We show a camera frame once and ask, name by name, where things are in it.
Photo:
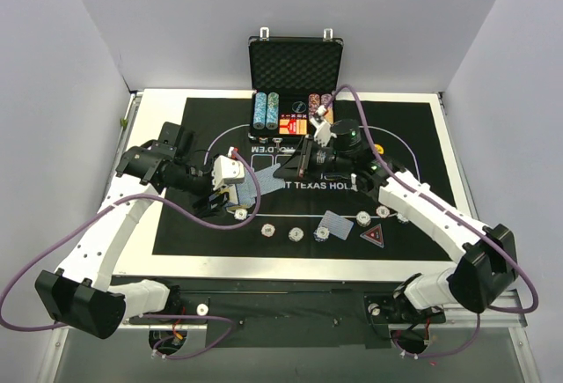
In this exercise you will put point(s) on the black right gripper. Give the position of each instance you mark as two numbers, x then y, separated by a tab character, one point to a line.
302	164

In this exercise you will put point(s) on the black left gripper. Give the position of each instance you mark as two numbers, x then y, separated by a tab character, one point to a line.
218	198

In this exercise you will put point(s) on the blue backed card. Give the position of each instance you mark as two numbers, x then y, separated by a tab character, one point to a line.
267	182
338	226

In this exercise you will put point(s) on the blue playing card deck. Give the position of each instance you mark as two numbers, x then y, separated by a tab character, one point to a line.
233	197

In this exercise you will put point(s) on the grey chip stack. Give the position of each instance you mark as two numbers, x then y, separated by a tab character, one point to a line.
296	234

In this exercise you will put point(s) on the red chip stack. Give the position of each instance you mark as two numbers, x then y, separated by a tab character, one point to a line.
267	230

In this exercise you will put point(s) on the blue chip stack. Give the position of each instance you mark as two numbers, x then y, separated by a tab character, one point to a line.
321	234

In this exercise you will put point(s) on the yellow big blind button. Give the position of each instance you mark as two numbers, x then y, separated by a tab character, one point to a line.
379	149

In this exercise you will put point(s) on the red triangular dealer marker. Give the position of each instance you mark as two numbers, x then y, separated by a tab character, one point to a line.
374	236

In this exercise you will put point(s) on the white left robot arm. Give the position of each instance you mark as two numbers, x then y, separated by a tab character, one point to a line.
79	293

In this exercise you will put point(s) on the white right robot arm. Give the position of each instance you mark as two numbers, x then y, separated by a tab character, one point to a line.
484	257

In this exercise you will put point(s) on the red playing card box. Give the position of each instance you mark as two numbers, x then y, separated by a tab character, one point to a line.
293	124

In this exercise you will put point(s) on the green grey chip row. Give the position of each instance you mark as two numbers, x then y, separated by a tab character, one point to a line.
272	113

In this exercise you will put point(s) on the black poker felt mat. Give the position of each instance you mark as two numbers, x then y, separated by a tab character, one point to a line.
406	131

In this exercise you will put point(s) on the black dealer button in case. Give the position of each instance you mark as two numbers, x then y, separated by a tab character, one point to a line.
299	107

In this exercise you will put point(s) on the light blue chip row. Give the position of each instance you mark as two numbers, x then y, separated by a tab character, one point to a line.
259	117

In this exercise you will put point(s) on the dark red chip row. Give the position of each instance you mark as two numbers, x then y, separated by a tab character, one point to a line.
314	101

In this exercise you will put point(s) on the purple and orange chip row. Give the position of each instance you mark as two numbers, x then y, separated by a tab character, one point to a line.
328	105

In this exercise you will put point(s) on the black aluminium poker case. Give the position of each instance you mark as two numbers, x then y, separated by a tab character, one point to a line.
294	67

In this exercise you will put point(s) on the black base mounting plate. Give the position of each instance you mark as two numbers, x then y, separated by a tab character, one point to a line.
304	333

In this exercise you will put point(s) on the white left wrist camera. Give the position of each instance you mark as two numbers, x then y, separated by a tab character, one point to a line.
227	171

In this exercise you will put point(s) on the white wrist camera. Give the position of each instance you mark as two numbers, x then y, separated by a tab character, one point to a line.
322	134
227	171

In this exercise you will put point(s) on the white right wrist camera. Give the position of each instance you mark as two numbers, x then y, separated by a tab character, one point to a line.
322	134

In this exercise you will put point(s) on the aluminium front rail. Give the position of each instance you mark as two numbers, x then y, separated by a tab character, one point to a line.
104	312

